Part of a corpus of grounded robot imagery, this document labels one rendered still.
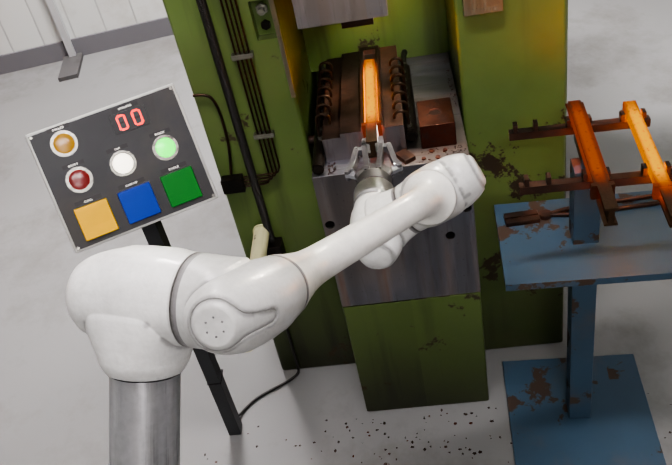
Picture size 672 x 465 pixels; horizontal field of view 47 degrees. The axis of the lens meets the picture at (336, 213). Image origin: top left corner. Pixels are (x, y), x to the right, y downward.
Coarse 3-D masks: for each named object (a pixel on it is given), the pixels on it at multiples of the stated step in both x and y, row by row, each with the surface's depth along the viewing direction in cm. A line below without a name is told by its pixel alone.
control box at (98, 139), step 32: (160, 96) 174; (64, 128) 170; (96, 128) 171; (128, 128) 173; (160, 128) 175; (64, 160) 170; (96, 160) 172; (160, 160) 175; (192, 160) 177; (64, 192) 170; (96, 192) 172; (160, 192) 176; (64, 224) 171; (128, 224) 174
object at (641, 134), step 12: (624, 108) 178; (636, 108) 176; (636, 120) 173; (636, 132) 169; (648, 132) 169; (648, 144) 165; (648, 156) 162; (648, 168) 161; (660, 168) 158; (660, 180) 155; (660, 192) 153; (660, 204) 153
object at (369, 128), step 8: (368, 64) 207; (368, 72) 204; (368, 80) 200; (368, 88) 197; (368, 96) 194; (376, 96) 196; (368, 104) 191; (376, 104) 191; (368, 112) 188; (376, 112) 187; (368, 120) 185; (376, 120) 184; (368, 128) 180; (376, 128) 180; (368, 136) 177; (376, 136) 177; (376, 152) 179
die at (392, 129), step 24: (360, 48) 217; (384, 48) 216; (336, 72) 213; (360, 72) 206; (384, 72) 205; (336, 96) 202; (360, 96) 196; (384, 96) 196; (336, 120) 193; (360, 120) 187; (384, 120) 187; (336, 144) 188; (360, 144) 188
